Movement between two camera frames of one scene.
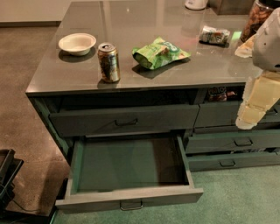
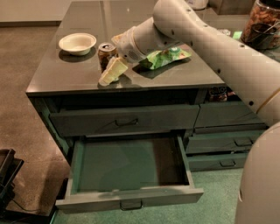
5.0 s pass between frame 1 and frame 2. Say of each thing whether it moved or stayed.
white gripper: moved
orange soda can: stayed
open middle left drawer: stayed
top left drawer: stayed
